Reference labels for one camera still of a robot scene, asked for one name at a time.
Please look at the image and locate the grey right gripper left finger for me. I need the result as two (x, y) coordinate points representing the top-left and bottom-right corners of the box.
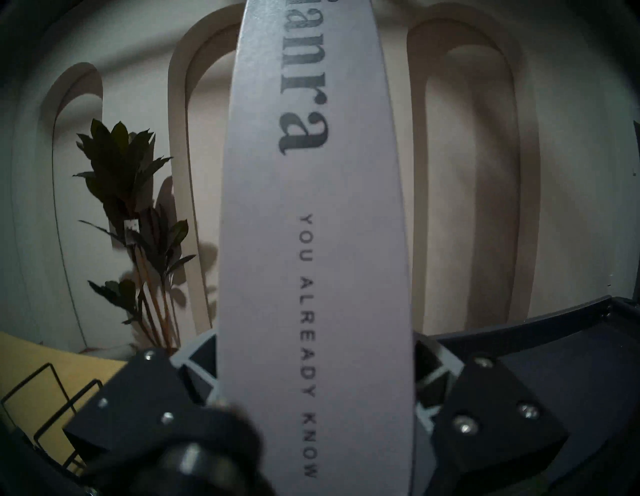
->
(62, 332), (220, 464)

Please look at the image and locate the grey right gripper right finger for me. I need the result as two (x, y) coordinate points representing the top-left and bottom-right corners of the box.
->
(413, 333), (571, 493)

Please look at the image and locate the grey ianra hardcover book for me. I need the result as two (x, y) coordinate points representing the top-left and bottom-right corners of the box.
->
(215, 0), (417, 496)

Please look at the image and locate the dark metal utility cart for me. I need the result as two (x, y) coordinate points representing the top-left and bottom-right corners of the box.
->
(414, 295), (640, 496)

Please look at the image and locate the dark green potted plant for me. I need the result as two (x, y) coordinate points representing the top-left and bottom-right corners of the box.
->
(73, 119), (197, 352)

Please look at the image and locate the black wire book stand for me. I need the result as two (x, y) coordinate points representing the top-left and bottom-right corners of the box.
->
(0, 362), (106, 472)

